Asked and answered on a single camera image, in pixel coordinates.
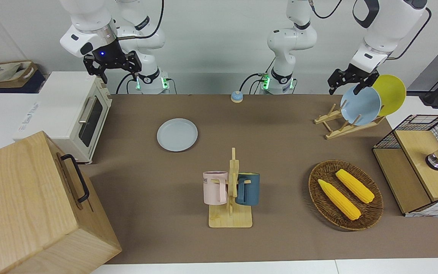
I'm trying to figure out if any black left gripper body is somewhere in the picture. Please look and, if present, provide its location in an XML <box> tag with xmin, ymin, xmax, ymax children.
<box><xmin>333</xmin><ymin>64</ymin><xmax>379</xmax><ymax>86</ymax></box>

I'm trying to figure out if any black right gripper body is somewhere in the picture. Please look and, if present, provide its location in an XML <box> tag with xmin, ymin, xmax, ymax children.
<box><xmin>83</xmin><ymin>53</ymin><xmax>142</xmax><ymax>75</ymax></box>

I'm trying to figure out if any gray round plate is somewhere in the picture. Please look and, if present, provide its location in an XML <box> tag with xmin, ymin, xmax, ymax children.
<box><xmin>157</xmin><ymin>118</ymin><xmax>198</xmax><ymax>152</ymax></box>

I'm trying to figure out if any light blue plate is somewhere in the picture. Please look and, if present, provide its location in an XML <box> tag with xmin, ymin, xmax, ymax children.
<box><xmin>340</xmin><ymin>86</ymin><xmax>382</xmax><ymax>126</ymax></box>

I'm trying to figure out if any yellow plate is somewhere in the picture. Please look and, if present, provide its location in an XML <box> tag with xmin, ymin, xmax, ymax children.
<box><xmin>371</xmin><ymin>75</ymin><xmax>407</xmax><ymax>117</ymax></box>

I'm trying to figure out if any wooden plate rack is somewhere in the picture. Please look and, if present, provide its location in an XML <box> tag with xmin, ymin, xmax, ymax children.
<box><xmin>314</xmin><ymin>104</ymin><xmax>386</xmax><ymax>140</ymax></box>

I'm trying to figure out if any white toaster oven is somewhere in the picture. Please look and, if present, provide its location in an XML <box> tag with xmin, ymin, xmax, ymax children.
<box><xmin>13</xmin><ymin>71</ymin><xmax>113</xmax><ymax>165</ymax></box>

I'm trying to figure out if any shorter yellow corn cob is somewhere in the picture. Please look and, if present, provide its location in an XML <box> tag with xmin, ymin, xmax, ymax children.
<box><xmin>336</xmin><ymin>169</ymin><xmax>375</xmax><ymax>204</ymax></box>

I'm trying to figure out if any brown wicker basket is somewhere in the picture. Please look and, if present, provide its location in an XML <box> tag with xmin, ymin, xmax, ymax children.
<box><xmin>308</xmin><ymin>160</ymin><xmax>384</xmax><ymax>231</ymax></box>

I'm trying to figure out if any longer yellow corn cob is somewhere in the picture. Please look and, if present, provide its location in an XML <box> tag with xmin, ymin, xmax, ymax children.
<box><xmin>318</xmin><ymin>179</ymin><xmax>361</xmax><ymax>221</ymax></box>

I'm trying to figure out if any teal mug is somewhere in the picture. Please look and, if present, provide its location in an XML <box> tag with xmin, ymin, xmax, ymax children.
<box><xmin>236</xmin><ymin>172</ymin><xmax>260</xmax><ymax>206</ymax></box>

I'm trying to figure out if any pink mug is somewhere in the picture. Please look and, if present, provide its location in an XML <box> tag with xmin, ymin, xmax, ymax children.
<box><xmin>203</xmin><ymin>171</ymin><xmax>229</xmax><ymax>206</ymax></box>

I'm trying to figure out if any wooden drawer cabinet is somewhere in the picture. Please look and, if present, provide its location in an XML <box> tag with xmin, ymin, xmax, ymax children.
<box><xmin>0</xmin><ymin>131</ymin><xmax>122</xmax><ymax>274</ymax></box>

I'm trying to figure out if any wooden mug tree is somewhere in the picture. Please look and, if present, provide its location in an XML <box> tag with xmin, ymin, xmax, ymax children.
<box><xmin>208</xmin><ymin>148</ymin><xmax>253</xmax><ymax>228</ymax></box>

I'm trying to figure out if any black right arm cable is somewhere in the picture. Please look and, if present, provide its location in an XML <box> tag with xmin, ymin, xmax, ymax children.
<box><xmin>116</xmin><ymin>0</ymin><xmax>165</xmax><ymax>40</ymax></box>

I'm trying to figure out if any black wire grid shelf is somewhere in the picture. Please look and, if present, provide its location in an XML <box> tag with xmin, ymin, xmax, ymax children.
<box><xmin>372</xmin><ymin>115</ymin><xmax>438</xmax><ymax>217</ymax></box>

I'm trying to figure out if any black cabinet handle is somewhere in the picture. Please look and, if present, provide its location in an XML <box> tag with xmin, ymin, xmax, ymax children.
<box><xmin>60</xmin><ymin>154</ymin><xmax>90</xmax><ymax>203</ymax></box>

